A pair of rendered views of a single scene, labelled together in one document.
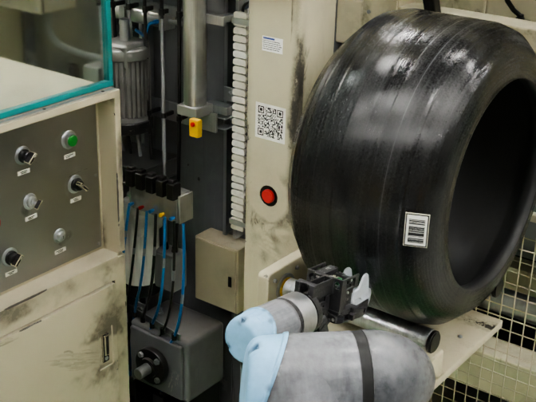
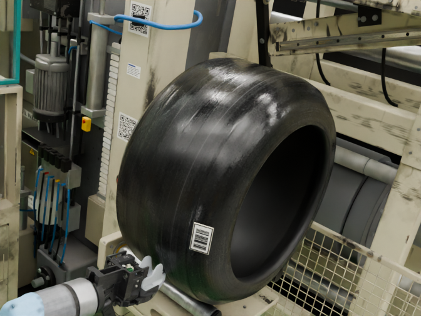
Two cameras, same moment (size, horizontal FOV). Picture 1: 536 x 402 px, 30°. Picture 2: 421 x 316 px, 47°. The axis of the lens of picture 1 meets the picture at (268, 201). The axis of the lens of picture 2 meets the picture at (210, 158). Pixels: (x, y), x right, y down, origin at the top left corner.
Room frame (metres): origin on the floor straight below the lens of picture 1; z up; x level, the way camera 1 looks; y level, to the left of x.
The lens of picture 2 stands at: (0.70, -0.23, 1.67)
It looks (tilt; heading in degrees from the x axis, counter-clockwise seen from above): 22 degrees down; 0
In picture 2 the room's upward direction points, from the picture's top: 11 degrees clockwise
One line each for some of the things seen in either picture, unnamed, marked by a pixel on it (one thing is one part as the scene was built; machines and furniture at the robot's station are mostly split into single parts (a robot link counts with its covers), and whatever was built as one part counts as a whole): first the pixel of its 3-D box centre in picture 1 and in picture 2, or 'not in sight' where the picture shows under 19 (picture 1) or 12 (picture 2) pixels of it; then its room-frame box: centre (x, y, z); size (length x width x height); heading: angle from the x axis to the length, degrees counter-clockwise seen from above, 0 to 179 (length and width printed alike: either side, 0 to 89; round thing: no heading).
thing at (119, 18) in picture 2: not in sight; (158, 17); (1.97, -0.04, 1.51); 0.19 x 0.19 x 0.06; 54
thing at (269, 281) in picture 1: (318, 262); (155, 233); (1.94, -0.11, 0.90); 0.40 x 0.03 x 0.10; 144
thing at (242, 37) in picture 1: (247, 124); (116, 126); (1.99, 0.05, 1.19); 0.05 x 0.04 x 0.48; 144
